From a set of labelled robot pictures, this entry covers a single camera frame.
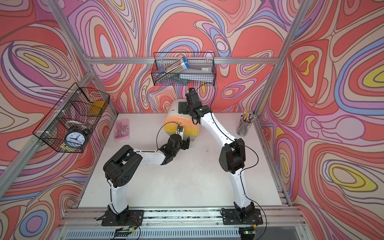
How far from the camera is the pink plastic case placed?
107 cm

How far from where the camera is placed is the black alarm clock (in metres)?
0.66

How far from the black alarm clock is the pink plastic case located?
0.35 m
